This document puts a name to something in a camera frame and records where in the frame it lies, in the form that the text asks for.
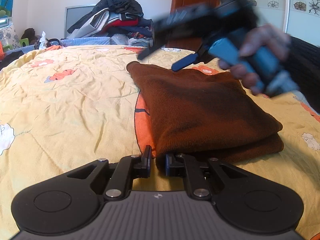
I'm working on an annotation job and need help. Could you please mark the brown knit sweater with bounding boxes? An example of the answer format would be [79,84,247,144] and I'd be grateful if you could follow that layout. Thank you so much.
[127,62,284,171]

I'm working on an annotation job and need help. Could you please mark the pile of dark clothes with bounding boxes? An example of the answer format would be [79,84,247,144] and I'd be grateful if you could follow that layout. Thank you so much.
[66,0,153,47]

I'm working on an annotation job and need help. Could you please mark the blue quilted blanket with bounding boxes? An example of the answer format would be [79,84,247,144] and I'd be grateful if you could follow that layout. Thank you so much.
[5,37,111,56]

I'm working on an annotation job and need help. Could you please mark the white wardrobe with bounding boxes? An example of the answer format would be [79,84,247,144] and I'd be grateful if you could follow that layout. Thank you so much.
[249,0,320,46]

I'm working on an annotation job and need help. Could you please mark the grey framed board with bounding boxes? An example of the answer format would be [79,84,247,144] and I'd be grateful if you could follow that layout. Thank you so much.
[64,4,94,38]

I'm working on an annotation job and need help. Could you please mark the yellow floral bed quilt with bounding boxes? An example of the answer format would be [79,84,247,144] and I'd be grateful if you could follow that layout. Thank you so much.
[1,46,319,239]

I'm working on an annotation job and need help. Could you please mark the green plastic stool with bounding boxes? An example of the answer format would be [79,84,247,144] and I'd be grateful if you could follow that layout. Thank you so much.
[19,38,30,47]

